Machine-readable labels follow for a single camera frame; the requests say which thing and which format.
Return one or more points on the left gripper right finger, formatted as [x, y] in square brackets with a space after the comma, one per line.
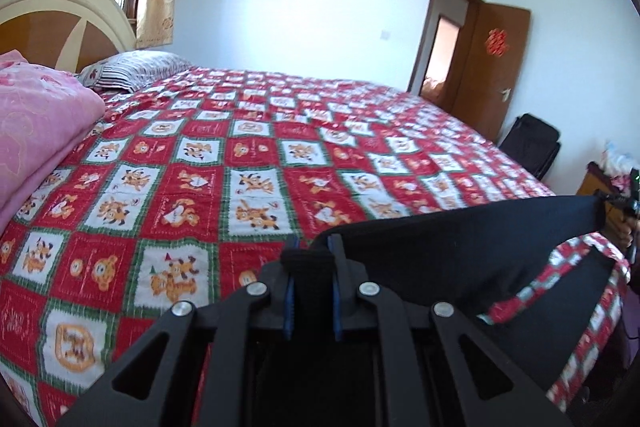
[432, 366]

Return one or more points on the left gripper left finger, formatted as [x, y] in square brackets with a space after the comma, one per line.
[195, 366]

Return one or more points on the black pants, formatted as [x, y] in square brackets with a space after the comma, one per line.
[471, 258]

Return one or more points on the wooden cabinet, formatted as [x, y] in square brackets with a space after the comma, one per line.
[619, 229]

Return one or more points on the black folding chair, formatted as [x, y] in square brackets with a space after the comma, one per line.
[533, 144]

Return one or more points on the red patchwork bedspread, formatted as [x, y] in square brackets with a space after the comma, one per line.
[182, 189]

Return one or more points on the brown wooden door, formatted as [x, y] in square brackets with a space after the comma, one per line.
[478, 102]

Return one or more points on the red double happiness decoration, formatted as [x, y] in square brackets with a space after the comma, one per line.
[496, 43]

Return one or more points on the pink folded blanket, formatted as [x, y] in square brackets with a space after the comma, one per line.
[44, 114]

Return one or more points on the striped pillow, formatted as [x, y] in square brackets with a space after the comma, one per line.
[132, 71]

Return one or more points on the cream wooden headboard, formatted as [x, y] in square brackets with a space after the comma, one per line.
[65, 34]

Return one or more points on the door handle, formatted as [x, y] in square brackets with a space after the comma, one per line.
[506, 94]

